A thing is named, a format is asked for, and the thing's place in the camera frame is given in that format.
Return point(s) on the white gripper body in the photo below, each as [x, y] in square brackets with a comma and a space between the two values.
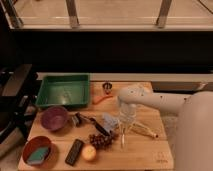
[127, 113]

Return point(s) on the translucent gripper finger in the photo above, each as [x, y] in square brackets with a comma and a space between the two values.
[131, 128]
[120, 127]

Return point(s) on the silver fork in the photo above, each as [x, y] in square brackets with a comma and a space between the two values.
[123, 140]

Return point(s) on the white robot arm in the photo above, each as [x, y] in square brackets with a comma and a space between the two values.
[194, 136]

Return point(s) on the purple bowl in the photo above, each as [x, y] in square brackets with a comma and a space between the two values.
[54, 118]

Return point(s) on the brown bowl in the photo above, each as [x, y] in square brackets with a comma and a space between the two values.
[33, 144]

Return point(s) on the light blue cloth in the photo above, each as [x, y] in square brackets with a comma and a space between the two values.
[110, 122]

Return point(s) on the bunch of dark grapes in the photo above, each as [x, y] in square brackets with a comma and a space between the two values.
[100, 141]

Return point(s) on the wooden board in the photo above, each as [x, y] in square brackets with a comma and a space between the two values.
[140, 152]

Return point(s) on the orange carrot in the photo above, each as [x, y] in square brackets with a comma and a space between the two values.
[98, 99]

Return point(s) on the apple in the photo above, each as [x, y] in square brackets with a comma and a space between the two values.
[89, 153]

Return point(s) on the small dark metal object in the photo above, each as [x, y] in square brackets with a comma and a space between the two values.
[76, 120]

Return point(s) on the black remote control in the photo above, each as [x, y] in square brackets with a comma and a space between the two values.
[74, 152]

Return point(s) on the green plastic tray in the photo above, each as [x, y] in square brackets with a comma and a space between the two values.
[72, 91]

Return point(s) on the teal sponge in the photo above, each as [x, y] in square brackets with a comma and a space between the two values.
[38, 156]

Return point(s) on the black handled knife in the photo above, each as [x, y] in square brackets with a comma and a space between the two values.
[95, 124]

